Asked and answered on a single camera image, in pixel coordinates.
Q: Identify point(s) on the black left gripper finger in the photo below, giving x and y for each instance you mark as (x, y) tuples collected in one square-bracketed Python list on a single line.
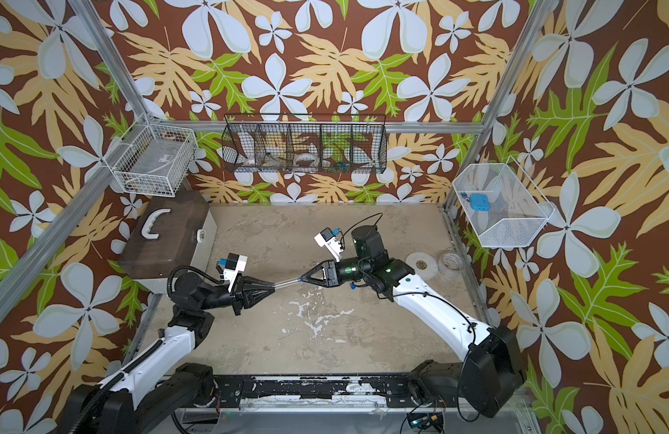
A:
[(251, 297), (261, 287)]

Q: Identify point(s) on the clear packing tape roll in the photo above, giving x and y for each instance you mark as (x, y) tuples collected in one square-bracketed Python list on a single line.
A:
[(450, 264)]

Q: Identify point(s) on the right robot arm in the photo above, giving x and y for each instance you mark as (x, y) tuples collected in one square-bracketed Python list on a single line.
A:
[(489, 370)]

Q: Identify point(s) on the aluminium frame post left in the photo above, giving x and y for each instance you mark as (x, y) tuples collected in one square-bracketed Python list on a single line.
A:
[(109, 54)]

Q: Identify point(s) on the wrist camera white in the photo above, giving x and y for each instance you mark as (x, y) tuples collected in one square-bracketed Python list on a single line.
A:
[(328, 239), (232, 266)]

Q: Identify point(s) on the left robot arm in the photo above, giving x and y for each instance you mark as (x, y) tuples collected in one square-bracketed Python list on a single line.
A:
[(151, 387)]

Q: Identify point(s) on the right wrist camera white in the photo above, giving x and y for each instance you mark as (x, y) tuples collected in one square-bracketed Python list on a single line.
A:
[(328, 239)]

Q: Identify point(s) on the brown lid storage box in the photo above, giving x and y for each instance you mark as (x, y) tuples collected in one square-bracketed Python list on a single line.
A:
[(173, 231)]

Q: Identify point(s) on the black wire basket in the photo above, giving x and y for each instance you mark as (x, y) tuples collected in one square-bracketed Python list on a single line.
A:
[(305, 143)]

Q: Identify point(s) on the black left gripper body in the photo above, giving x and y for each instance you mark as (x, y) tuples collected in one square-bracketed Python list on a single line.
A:
[(235, 299)]

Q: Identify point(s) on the white wire basket right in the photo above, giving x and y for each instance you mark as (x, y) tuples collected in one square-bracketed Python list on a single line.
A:
[(519, 209)]

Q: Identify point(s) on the blue object in basket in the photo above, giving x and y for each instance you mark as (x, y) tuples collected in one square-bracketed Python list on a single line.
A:
[(479, 202)]

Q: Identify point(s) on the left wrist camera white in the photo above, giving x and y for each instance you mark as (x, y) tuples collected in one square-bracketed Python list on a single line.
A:
[(232, 266)]

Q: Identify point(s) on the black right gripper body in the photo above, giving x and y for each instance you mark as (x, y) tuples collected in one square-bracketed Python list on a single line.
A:
[(351, 271)]

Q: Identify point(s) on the white wire basket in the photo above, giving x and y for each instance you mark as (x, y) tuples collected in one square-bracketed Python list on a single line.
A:
[(152, 158), (519, 209)]

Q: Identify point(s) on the aluminium frame rail left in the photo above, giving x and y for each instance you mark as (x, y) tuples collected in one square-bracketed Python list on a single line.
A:
[(19, 279)]

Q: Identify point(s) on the white wire basket left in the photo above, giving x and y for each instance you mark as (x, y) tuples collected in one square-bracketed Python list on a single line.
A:
[(152, 158)]

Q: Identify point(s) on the white foam tape roll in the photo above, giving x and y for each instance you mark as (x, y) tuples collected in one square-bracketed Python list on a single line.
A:
[(423, 264)]

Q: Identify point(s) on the aluminium frame post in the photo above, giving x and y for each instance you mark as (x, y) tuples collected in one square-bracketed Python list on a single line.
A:
[(109, 54), (506, 32)]

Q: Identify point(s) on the aluminium frame post right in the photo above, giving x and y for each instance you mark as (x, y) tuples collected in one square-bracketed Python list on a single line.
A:
[(506, 32)]

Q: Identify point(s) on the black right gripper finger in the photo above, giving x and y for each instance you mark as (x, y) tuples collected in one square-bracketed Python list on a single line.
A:
[(318, 272), (318, 282)]

